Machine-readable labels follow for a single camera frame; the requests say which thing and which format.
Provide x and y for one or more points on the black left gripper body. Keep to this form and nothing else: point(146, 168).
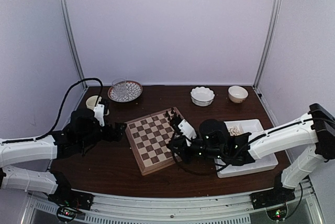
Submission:
point(88, 138)

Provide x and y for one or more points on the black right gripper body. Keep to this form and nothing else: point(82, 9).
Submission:
point(208, 153)

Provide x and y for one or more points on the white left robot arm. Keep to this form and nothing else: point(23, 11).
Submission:
point(14, 151)

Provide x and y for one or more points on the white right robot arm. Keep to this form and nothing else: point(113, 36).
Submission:
point(314, 129)

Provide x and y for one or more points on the pile of white chess pieces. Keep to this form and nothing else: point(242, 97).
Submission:
point(235, 130)

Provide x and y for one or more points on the dark chess pieces row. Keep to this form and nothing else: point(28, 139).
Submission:
point(173, 118)

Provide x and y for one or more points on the wooden chess board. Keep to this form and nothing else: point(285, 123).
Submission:
point(148, 136)

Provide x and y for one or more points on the cream ceramic mug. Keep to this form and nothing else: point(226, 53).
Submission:
point(92, 101)

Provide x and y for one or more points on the white scalloped bowl black rim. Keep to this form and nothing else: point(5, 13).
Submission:
point(202, 96)

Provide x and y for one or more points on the cream round bowl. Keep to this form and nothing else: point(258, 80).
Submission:
point(237, 94)

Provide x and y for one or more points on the clear drinking glass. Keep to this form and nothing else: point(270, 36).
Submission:
point(119, 87)

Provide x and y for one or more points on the patterned brown rim plate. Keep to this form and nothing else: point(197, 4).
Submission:
point(134, 90)

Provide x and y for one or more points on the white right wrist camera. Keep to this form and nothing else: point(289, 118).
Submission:
point(186, 130)

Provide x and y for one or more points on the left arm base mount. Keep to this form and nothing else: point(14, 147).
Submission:
point(70, 200)

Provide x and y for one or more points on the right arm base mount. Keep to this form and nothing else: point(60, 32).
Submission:
point(275, 196)

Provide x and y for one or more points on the right aluminium frame post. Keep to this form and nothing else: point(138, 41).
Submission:
point(276, 7)

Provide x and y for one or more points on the aluminium frame post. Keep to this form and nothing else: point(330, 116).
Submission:
point(276, 7)
point(70, 38)

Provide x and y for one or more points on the left aluminium frame post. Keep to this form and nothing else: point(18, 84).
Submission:
point(70, 38)

